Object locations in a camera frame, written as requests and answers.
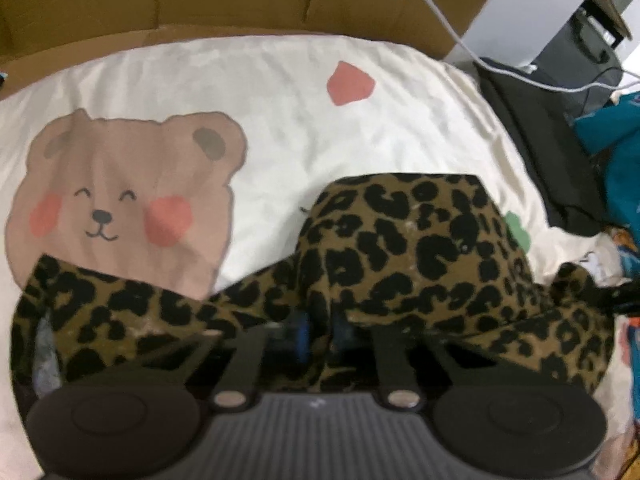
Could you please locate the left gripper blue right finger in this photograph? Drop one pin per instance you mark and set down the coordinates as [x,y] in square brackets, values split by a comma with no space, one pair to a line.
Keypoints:
[378,356]

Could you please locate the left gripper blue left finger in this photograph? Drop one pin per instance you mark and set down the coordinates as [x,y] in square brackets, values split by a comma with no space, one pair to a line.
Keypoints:
[258,357]

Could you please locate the leopard print garment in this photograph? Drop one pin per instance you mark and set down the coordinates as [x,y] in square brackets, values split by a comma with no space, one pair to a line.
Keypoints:
[421,253]

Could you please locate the cream bear print bedsheet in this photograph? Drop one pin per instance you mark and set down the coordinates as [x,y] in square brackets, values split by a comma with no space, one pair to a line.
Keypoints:
[190,166]

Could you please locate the folded black garment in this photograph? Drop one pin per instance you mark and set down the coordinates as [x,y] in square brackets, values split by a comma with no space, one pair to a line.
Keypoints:
[554,159]

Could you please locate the teal patterned fabric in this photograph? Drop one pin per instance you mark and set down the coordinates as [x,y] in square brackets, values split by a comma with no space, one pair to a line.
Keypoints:
[610,136]

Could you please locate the dark grey bag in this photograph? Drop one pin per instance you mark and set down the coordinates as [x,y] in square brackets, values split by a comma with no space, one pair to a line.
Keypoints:
[575,56]

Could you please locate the brown cardboard sheet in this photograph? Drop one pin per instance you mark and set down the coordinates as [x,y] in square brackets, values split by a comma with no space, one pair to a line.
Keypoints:
[40,37]

